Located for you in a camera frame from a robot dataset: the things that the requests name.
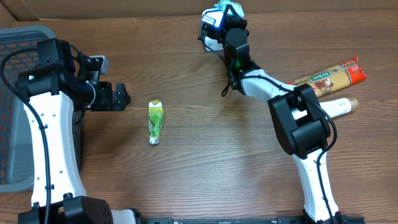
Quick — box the light blue snack packet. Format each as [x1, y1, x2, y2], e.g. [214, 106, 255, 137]
[214, 0, 244, 18]

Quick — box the green snack packet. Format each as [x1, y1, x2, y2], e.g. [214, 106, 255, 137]
[148, 100, 164, 145]

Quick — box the orange spaghetti pasta packet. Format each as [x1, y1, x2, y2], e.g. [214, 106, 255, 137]
[288, 57, 367, 97]

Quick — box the white tube with tan cap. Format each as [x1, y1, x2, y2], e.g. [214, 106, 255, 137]
[320, 98, 359, 118]

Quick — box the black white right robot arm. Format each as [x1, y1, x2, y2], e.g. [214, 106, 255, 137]
[198, 4, 344, 223]

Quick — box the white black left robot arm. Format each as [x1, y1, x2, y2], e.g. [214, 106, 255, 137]
[16, 38, 137, 223]

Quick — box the white barcode scanner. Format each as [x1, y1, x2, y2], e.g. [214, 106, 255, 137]
[198, 8, 223, 52]

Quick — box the dark grey plastic basket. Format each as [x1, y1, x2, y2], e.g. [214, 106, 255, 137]
[0, 24, 85, 193]

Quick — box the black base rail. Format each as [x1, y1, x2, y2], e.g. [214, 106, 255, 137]
[133, 215, 366, 224]

